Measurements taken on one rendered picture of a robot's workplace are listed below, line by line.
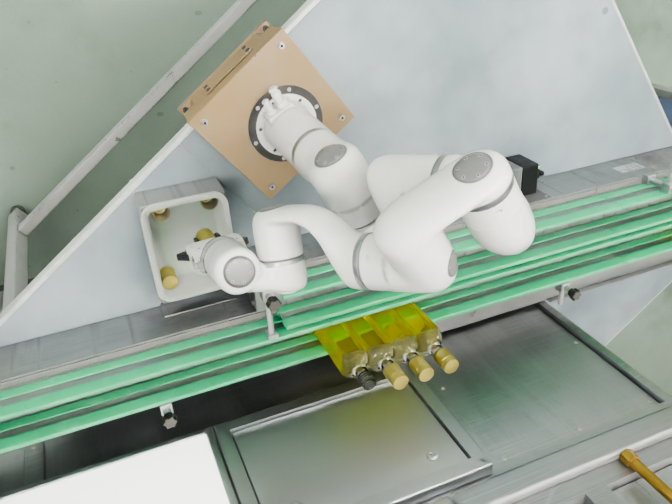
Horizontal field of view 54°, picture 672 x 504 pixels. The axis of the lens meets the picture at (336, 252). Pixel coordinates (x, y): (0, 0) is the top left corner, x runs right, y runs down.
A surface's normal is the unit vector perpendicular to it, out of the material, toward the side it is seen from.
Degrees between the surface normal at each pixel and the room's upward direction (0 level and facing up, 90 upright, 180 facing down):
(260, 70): 5
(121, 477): 90
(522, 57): 0
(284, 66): 5
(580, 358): 90
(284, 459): 90
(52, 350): 90
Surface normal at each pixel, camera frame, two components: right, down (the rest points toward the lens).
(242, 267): 0.35, 0.16
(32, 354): -0.06, -0.87
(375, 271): -0.54, 0.29
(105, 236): 0.38, 0.43
